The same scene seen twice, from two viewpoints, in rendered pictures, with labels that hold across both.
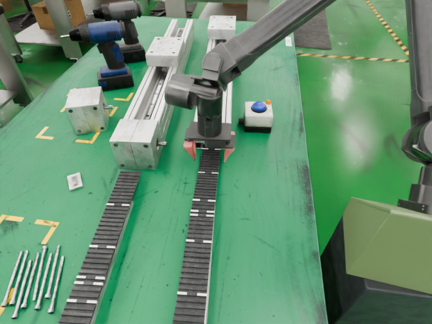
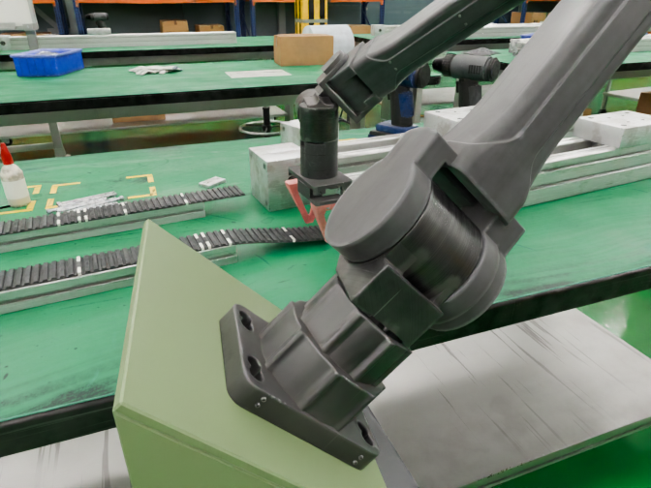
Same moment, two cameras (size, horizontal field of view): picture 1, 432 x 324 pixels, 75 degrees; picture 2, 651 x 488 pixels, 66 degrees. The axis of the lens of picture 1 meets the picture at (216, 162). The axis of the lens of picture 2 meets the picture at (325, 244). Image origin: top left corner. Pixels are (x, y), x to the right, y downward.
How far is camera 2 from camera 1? 68 cm
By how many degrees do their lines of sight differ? 51
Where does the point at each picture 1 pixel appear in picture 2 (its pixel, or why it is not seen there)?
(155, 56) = (434, 115)
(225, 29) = (605, 124)
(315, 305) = (103, 384)
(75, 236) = not seen: hidden behind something
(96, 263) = (103, 212)
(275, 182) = not seen: hidden behind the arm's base
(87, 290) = (70, 217)
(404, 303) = not seen: outside the picture
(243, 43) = (376, 44)
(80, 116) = (288, 138)
